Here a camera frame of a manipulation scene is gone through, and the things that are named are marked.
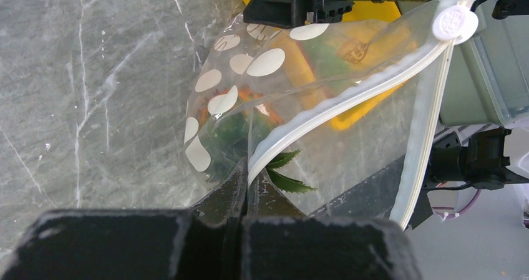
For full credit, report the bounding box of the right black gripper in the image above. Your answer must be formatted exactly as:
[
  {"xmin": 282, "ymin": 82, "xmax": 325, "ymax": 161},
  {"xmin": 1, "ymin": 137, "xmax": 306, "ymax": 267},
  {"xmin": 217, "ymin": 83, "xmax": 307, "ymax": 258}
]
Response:
[{"xmin": 243, "ymin": 0, "xmax": 354, "ymax": 29}]

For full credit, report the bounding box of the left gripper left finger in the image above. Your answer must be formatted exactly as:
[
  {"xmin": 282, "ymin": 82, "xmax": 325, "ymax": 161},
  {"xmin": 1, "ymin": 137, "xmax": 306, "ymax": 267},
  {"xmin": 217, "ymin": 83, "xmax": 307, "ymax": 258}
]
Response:
[{"xmin": 2, "ymin": 162, "xmax": 248, "ymax": 279}]

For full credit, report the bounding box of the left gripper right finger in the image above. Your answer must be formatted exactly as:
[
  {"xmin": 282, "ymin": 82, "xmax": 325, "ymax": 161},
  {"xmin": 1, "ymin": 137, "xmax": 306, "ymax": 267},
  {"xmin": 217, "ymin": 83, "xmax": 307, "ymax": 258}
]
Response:
[{"xmin": 241, "ymin": 172, "xmax": 423, "ymax": 279}]

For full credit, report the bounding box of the clear dotted zip top bag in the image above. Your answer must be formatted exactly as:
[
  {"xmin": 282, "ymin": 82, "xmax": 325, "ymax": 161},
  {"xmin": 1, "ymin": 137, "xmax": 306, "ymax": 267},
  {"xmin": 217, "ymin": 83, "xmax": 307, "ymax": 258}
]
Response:
[{"xmin": 184, "ymin": 3, "xmax": 467, "ymax": 227}]

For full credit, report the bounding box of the orange toy pineapple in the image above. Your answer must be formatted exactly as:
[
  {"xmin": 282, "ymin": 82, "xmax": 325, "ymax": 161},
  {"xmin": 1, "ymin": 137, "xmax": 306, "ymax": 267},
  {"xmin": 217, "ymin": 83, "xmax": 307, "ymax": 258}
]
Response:
[{"xmin": 194, "ymin": 98, "xmax": 316, "ymax": 193}]

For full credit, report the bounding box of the clear plastic storage box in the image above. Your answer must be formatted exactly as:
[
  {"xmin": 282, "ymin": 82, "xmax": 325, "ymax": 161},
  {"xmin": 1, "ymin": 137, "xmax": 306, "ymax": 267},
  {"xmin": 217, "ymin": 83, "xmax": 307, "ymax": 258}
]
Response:
[{"xmin": 396, "ymin": 0, "xmax": 529, "ymax": 127}]

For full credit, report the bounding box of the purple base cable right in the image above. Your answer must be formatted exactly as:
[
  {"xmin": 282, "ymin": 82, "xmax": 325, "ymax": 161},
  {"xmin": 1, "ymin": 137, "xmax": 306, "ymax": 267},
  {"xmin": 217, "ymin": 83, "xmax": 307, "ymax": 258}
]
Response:
[{"xmin": 432, "ymin": 189, "xmax": 482, "ymax": 222}]

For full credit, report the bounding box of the black base frame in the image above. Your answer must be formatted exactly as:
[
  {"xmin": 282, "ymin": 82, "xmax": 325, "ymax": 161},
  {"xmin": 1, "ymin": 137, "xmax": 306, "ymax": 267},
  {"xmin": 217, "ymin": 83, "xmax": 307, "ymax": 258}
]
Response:
[{"xmin": 312, "ymin": 127, "xmax": 528, "ymax": 227}]

